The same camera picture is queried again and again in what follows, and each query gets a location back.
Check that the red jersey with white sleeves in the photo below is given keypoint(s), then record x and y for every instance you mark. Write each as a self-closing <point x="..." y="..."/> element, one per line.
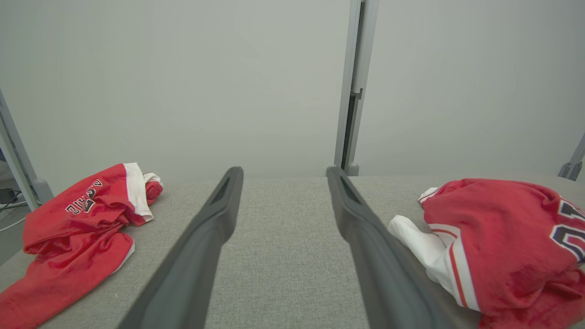
<point x="502" y="246"/>

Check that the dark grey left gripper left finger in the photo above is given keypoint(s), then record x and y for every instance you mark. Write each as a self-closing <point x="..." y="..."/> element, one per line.
<point x="192" y="256"/>

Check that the grey metal frame leg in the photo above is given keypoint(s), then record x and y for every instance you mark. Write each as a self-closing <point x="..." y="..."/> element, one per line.
<point x="573" y="164"/>

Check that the grey slanted frame post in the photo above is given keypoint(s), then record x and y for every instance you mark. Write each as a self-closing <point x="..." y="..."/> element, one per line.
<point x="18" y="160"/>

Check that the grey partition double post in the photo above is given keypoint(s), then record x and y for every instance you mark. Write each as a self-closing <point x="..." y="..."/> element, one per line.
<point x="358" y="55"/>

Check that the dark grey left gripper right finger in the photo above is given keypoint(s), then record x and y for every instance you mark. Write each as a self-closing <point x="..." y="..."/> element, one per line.
<point x="379" y="265"/>

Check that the grey cylindrical post foot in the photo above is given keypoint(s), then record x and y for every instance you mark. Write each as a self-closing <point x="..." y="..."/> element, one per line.
<point x="352" y="170"/>

